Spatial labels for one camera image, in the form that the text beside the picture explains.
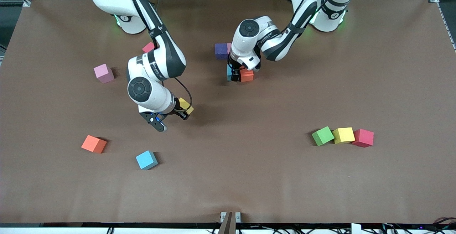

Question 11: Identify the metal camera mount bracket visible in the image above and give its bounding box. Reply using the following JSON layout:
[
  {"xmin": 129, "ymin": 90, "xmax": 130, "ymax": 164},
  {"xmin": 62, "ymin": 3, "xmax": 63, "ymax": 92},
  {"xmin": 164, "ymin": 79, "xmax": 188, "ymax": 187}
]
[{"xmin": 220, "ymin": 211, "xmax": 242, "ymax": 234}]

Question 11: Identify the purple foam cube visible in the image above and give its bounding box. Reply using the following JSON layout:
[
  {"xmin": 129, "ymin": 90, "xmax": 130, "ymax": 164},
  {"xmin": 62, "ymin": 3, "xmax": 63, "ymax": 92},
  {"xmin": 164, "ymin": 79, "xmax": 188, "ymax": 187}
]
[{"xmin": 214, "ymin": 43, "xmax": 229, "ymax": 60}]

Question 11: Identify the brown paper table cover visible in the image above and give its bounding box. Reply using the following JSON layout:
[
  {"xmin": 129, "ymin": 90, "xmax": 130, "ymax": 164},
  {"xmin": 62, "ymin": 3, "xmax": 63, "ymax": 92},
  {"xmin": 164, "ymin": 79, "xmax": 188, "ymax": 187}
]
[{"xmin": 0, "ymin": 0, "xmax": 456, "ymax": 224}]

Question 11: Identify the yellow foam cube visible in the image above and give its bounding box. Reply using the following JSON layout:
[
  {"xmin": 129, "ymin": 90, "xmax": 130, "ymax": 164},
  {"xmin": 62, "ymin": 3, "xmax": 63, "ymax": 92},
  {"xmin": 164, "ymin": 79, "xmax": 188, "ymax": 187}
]
[
  {"xmin": 332, "ymin": 127, "xmax": 356, "ymax": 145},
  {"xmin": 178, "ymin": 98, "xmax": 195, "ymax": 115}
]

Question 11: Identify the green foam cube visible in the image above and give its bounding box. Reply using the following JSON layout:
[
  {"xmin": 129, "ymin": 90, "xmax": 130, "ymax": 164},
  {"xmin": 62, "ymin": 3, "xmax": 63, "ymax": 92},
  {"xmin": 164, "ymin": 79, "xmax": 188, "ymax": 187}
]
[{"xmin": 311, "ymin": 126, "xmax": 335, "ymax": 147}]

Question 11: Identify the orange foam cube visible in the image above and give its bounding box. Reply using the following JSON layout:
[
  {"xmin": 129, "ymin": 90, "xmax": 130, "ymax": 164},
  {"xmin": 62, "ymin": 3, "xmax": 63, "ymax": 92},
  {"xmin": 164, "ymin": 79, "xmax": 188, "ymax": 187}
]
[
  {"xmin": 239, "ymin": 68, "xmax": 254, "ymax": 83},
  {"xmin": 81, "ymin": 135, "xmax": 107, "ymax": 154}
]

